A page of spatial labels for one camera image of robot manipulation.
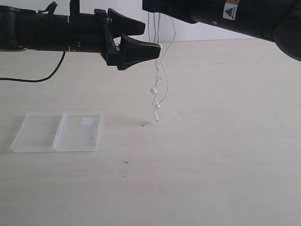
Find translucent plastic storage case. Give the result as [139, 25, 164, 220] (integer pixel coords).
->
[11, 111, 103, 153]

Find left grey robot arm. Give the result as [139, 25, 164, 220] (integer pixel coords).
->
[0, 0, 161, 71]

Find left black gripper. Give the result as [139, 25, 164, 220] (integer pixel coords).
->
[68, 8, 161, 71]

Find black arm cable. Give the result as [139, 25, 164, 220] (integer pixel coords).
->
[0, 50, 67, 83]

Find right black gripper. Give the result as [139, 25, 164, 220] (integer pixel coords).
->
[142, 0, 197, 24]

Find white wired earphones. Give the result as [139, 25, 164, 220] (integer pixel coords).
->
[147, 12, 176, 122]

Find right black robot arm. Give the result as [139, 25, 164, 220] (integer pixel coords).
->
[143, 0, 301, 61]

